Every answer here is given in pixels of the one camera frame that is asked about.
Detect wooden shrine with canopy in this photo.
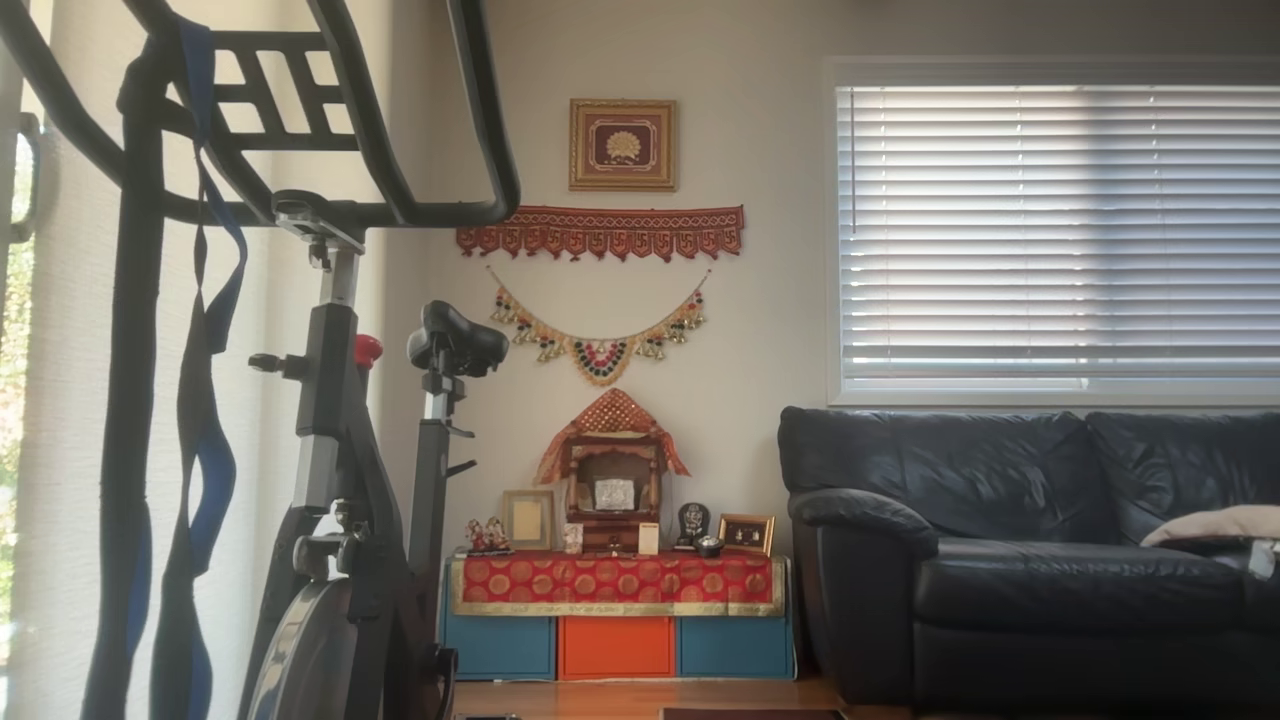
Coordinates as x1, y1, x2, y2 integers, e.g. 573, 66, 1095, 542
533, 388, 691, 554

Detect small gold framed picture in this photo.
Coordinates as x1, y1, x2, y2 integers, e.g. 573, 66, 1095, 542
718, 513, 776, 557

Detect red gold patterned cloth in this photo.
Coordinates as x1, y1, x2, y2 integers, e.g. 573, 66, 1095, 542
449, 553, 788, 617

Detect small colourful figurines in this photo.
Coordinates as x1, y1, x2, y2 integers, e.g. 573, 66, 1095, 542
465, 517, 513, 556

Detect blue storage bin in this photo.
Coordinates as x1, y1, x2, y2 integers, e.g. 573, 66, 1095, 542
678, 616, 795, 680
441, 615, 556, 682

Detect black exercise bike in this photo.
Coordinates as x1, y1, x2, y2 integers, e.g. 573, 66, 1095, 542
0, 0, 521, 720

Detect dark floor rug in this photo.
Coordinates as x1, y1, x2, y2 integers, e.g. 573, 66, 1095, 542
660, 707, 849, 720

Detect black leather sofa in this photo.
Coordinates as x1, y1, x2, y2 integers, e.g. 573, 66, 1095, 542
778, 405, 1280, 713

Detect white window blinds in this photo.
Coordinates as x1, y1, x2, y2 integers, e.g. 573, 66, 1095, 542
836, 85, 1280, 393

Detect white sheer curtain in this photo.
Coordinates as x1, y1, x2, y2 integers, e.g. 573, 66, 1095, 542
0, 0, 393, 720

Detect beige cushion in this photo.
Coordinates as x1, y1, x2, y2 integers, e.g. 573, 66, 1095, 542
1140, 505, 1280, 549

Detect beaded garland wall hanging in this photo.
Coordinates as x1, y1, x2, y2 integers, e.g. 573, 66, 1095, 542
487, 265, 713, 388

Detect red embroidered wall hanging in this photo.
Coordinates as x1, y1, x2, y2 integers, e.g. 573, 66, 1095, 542
456, 205, 746, 264

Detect gold photo frame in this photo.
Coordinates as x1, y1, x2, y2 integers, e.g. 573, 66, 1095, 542
501, 489, 556, 551

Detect gold framed wall picture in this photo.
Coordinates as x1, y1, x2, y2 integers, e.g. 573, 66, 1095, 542
569, 98, 678, 192

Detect white window frame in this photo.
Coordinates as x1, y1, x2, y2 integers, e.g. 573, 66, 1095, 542
825, 57, 1280, 408

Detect blue black hanging strap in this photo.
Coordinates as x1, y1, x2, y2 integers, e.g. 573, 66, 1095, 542
80, 15, 251, 720

